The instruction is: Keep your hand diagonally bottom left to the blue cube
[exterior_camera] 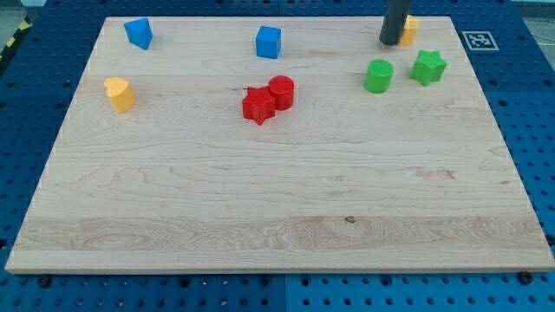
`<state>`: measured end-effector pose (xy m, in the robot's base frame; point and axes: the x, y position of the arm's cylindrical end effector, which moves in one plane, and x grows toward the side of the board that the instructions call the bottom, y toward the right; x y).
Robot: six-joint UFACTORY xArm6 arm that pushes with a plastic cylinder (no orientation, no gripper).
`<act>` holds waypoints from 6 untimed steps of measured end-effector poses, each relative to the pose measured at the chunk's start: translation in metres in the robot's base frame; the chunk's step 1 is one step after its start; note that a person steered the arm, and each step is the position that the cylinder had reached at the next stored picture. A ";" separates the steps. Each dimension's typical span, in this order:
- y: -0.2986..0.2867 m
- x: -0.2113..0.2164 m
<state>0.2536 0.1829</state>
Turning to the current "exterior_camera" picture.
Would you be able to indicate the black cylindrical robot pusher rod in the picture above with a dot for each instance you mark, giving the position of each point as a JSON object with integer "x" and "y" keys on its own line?
{"x": 394, "y": 21}

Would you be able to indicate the blue cube block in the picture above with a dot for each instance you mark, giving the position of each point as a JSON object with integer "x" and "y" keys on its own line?
{"x": 268, "y": 42}

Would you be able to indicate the yellow hexagonal block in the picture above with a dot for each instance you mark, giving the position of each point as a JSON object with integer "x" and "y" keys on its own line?
{"x": 409, "y": 31}

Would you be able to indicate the green star block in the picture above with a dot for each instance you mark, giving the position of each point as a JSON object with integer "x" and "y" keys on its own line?
{"x": 429, "y": 67}

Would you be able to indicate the green cylinder block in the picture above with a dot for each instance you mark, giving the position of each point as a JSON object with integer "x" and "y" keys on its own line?
{"x": 378, "y": 76}

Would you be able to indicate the white fiducial marker tag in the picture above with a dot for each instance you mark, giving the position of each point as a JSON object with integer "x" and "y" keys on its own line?
{"x": 480, "y": 40}

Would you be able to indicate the red cylinder block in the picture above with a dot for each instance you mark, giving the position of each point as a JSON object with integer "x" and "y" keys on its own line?
{"x": 282, "y": 88}

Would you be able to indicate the red star block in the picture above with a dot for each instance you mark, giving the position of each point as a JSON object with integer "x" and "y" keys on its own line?
{"x": 259, "y": 105}

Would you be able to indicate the light wooden board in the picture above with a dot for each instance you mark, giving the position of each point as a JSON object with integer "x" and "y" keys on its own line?
{"x": 414, "y": 180}

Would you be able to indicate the blue triangular prism block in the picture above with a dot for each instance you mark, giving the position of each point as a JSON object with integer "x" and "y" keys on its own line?
{"x": 139, "y": 32}

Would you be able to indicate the yellow heart block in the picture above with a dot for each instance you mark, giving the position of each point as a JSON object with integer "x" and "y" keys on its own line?
{"x": 120, "y": 93}

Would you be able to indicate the black bolt front right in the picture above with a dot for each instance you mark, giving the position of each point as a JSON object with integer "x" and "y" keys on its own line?
{"x": 525, "y": 277}

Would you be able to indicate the black bolt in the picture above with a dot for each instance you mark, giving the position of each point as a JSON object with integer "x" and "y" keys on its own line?
{"x": 44, "y": 281}
{"x": 525, "y": 277}

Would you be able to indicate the black bolt front left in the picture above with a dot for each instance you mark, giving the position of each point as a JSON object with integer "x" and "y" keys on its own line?
{"x": 44, "y": 281}

